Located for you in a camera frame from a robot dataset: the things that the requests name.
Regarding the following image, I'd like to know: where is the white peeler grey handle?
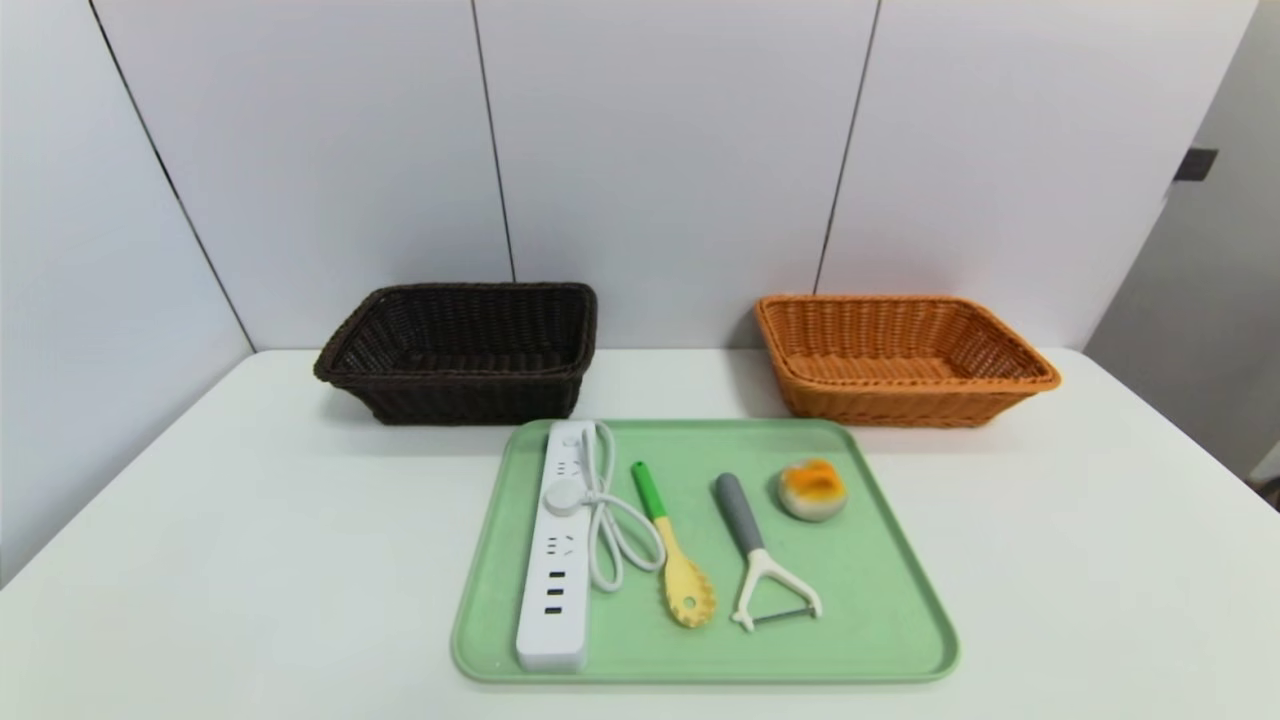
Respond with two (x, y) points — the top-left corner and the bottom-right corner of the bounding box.
(714, 472), (825, 634)

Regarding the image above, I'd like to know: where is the white power cord with plug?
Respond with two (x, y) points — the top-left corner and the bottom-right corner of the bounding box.
(545, 422), (667, 593)

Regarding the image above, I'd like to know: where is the yellow pasta spoon green handle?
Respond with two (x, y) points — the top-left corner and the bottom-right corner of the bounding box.
(630, 461), (718, 630)

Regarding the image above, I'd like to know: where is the white power strip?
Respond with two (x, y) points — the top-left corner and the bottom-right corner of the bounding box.
(516, 420), (598, 673)

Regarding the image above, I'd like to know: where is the dark brown wicker basket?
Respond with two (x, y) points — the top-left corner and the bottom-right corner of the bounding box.
(314, 282), (599, 426)

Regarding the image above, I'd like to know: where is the orange wicker basket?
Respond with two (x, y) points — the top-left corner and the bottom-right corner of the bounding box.
(755, 294), (1062, 429)

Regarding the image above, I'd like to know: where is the round bun with orange topping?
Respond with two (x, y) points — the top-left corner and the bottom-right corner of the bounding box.
(778, 459), (849, 523)

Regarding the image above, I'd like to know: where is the light green plastic tray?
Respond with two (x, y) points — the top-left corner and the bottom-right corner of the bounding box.
(452, 418), (961, 686)

